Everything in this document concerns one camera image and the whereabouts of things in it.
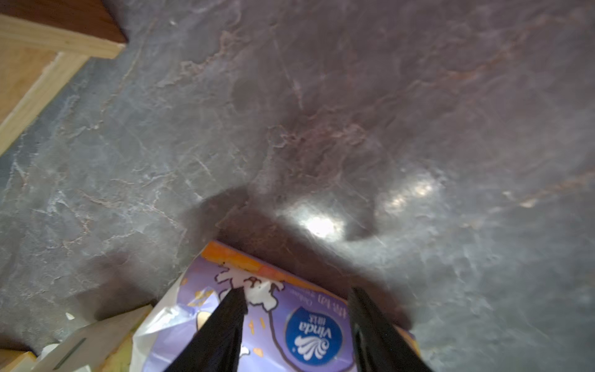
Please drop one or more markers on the yellow-green tissue pack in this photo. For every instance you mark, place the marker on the yellow-green tissue pack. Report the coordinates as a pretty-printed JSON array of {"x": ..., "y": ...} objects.
[{"x": 102, "y": 346}]

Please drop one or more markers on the wooden three-tier shelf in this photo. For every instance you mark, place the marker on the wooden three-tier shelf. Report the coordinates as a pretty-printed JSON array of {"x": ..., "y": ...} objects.
[{"x": 43, "y": 45}]

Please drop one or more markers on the purple tissue pack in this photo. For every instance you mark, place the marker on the purple tissue pack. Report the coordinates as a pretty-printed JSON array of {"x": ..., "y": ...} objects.
[{"x": 291, "y": 324}]

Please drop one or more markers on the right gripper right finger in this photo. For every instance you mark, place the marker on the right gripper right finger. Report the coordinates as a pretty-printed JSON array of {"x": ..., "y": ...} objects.
[{"x": 377, "y": 345}]

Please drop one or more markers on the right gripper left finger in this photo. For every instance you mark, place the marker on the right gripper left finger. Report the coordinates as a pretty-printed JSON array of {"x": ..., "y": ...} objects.
[{"x": 217, "y": 345}]

